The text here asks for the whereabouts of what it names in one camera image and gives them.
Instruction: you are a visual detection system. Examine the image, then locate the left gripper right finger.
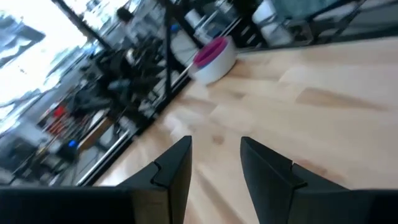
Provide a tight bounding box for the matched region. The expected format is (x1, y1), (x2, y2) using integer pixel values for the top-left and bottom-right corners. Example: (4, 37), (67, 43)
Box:
(239, 136), (354, 224)

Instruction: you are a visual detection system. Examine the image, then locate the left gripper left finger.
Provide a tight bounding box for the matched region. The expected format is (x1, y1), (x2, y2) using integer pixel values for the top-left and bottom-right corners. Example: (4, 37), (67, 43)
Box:
(119, 136), (193, 224)

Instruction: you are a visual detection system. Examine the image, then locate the blue and white bowl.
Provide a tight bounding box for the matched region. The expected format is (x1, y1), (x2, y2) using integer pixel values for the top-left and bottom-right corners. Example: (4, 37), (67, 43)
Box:
(187, 35), (239, 87)

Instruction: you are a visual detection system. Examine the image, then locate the pink translucent plastic bowl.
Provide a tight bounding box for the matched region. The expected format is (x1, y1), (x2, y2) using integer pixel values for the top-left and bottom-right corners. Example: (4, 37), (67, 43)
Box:
(192, 36), (229, 68)

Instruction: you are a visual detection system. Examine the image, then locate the black aluminium table frame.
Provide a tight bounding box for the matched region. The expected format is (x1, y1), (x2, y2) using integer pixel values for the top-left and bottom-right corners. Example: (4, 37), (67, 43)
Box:
(51, 0), (193, 187)

